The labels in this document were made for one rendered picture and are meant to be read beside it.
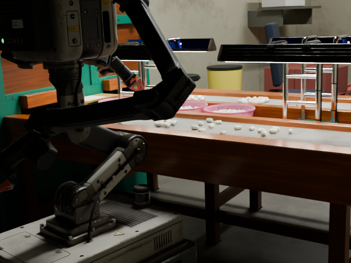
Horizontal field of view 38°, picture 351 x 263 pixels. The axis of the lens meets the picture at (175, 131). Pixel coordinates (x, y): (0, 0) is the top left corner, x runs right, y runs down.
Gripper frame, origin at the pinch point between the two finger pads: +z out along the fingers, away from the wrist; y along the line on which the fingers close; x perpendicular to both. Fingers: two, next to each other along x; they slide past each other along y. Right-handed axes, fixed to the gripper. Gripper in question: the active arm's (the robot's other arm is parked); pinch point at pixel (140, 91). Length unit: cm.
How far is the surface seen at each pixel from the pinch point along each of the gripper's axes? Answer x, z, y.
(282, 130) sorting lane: 30, 47, 36
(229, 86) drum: 101, 144, -300
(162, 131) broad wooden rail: -6.8, 13.3, 23.9
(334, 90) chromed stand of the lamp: 66, 60, 21
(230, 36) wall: 172, 137, -417
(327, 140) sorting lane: 36, 52, 60
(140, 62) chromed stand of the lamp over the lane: 13.1, -1.9, -37.6
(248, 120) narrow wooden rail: 26, 42, 17
